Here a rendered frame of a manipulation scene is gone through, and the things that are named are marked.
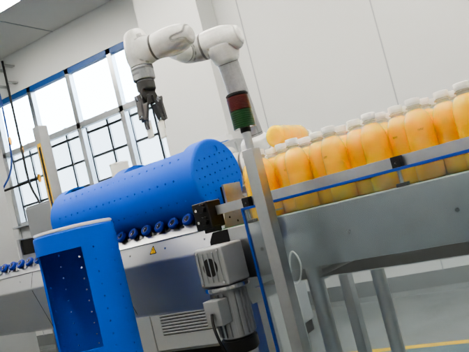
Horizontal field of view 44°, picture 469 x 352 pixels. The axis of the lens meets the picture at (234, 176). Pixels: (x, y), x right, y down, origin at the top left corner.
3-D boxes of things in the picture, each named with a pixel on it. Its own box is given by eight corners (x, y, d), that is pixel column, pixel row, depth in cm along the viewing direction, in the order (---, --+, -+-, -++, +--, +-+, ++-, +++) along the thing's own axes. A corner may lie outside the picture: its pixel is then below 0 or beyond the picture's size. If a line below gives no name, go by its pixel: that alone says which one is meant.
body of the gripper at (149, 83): (146, 84, 238) (151, 107, 237) (130, 84, 231) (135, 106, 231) (158, 78, 233) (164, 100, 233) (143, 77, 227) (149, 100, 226)
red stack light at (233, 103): (239, 114, 167) (235, 100, 167) (256, 107, 163) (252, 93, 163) (225, 114, 162) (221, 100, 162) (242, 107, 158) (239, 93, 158)
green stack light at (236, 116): (243, 130, 167) (239, 114, 167) (260, 124, 163) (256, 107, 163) (229, 131, 162) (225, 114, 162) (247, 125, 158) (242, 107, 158)
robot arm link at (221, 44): (254, 177, 303) (294, 165, 295) (246, 186, 288) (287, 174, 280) (203, 32, 289) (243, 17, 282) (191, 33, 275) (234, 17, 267)
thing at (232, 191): (243, 215, 217) (234, 182, 218) (248, 214, 216) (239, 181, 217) (226, 219, 209) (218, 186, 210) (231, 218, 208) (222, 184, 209)
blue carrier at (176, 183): (109, 239, 281) (89, 183, 279) (252, 200, 228) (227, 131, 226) (63, 260, 258) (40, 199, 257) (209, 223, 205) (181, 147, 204)
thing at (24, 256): (40, 266, 298) (33, 236, 299) (45, 265, 296) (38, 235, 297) (22, 270, 290) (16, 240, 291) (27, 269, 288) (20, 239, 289)
